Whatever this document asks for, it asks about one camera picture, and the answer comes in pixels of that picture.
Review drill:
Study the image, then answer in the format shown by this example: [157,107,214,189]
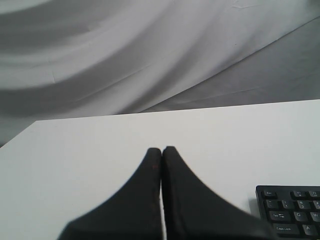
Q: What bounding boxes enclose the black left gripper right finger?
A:
[161,146,278,240]

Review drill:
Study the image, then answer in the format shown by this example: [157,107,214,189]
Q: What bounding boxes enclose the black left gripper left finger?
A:
[59,148,163,240]

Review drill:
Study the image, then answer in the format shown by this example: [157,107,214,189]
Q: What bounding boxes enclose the black acer keyboard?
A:
[255,185,320,240]

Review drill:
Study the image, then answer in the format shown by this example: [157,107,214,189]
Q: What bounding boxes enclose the grey backdrop cloth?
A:
[0,0,320,145]

